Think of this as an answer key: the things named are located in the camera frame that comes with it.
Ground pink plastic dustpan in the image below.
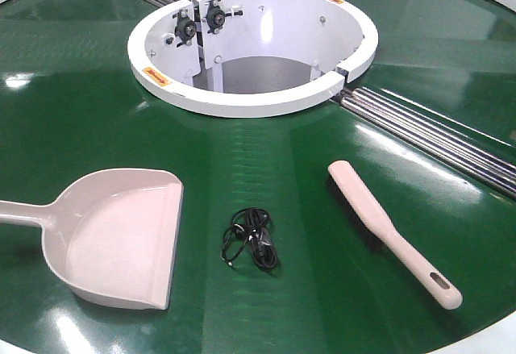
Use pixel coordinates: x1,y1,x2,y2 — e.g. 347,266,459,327
1,168,183,310

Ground black cable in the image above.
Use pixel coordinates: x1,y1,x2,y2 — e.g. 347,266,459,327
219,207,280,270

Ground left black bearing mount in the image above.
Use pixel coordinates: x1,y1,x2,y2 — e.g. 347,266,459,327
174,9,197,48

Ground black bearing mount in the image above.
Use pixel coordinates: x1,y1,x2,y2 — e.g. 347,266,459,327
204,0,243,35
174,9,197,48

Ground pink hand brush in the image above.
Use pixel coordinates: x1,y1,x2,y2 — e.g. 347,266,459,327
328,160,463,310

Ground green conveyor belt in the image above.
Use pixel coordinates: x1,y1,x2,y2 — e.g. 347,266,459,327
1,0,515,353

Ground right steel transfer rollers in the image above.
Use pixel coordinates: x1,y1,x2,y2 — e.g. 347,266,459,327
331,87,515,198

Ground white inner conveyor ring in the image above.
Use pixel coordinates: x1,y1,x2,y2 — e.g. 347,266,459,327
127,0,380,119

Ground front orange arrow sticker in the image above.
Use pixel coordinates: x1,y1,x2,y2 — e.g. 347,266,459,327
143,67,171,87

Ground right black bearing mount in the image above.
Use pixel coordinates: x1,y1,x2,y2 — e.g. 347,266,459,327
204,0,243,35

